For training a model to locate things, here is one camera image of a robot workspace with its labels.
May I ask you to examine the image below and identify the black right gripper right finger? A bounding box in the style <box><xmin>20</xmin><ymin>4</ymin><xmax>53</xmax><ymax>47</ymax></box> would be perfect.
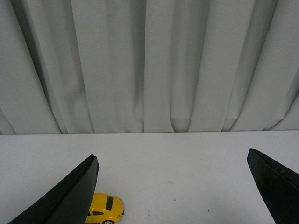
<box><xmin>247</xmin><ymin>148</ymin><xmax>299</xmax><ymax>224</ymax></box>

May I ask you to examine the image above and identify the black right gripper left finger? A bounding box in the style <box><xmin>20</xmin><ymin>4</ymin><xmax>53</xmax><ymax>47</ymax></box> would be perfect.
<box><xmin>10</xmin><ymin>154</ymin><xmax>99</xmax><ymax>224</ymax></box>

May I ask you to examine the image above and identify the yellow beetle toy car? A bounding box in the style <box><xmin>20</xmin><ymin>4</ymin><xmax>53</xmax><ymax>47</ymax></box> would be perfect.
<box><xmin>85</xmin><ymin>193</ymin><xmax>124</xmax><ymax>224</ymax></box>

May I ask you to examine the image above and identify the grey pleated curtain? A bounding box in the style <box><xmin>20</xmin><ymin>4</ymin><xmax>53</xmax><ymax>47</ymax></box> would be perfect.
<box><xmin>0</xmin><ymin>0</ymin><xmax>299</xmax><ymax>135</ymax></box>

